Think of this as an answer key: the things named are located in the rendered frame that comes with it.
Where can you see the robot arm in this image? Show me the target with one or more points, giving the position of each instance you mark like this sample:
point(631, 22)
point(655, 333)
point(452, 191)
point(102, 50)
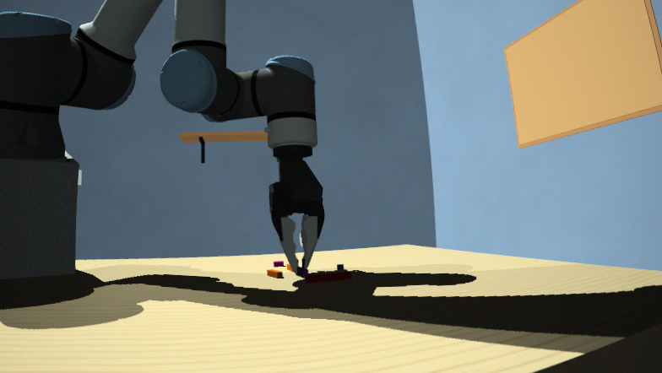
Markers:
point(41, 66)

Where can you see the red rod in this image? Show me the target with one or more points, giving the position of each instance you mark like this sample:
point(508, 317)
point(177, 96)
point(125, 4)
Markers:
point(327, 277)

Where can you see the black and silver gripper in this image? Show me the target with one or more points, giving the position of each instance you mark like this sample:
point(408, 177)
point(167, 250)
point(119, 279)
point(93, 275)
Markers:
point(311, 225)

